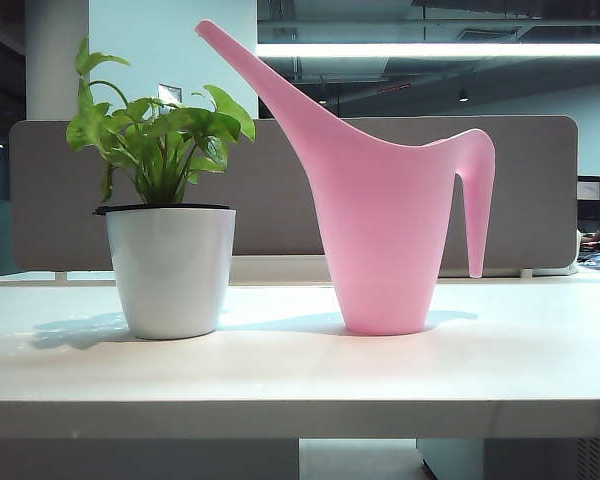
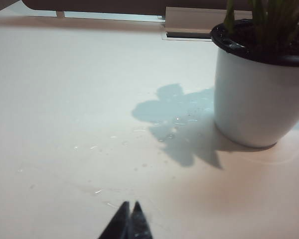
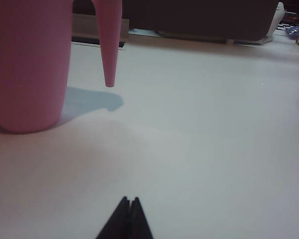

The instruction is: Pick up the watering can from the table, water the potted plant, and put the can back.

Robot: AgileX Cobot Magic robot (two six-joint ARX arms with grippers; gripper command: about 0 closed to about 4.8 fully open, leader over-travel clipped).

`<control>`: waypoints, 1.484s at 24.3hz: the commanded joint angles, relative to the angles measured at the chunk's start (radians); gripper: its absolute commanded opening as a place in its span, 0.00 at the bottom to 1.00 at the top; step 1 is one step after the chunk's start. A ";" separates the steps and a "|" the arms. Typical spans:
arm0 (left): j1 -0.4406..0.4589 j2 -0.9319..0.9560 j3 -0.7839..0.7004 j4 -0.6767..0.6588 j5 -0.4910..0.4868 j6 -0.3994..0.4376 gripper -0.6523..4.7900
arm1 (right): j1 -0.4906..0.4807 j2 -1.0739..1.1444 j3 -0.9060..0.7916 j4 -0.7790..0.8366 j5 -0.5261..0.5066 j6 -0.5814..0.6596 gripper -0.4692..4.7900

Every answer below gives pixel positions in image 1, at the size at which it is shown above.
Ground pink plastic watering can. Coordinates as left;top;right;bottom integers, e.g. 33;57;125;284
194;18;496;336

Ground white plant pot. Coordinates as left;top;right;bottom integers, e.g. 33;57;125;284
104;207;238;340

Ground grey cabinet under table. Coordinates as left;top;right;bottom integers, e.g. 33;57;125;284
416;438;600;480

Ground grey fabric desk partition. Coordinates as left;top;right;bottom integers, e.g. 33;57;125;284
8;115;580;272

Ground black inner plant pot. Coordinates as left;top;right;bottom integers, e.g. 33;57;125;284
92;202;234;217

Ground long ceiling light strip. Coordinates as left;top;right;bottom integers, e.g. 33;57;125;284
256;42;600;59

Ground green leafy plant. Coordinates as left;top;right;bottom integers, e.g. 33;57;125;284
65;34;257;205

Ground black computer monitor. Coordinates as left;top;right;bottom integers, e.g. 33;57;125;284
577;174;600;220

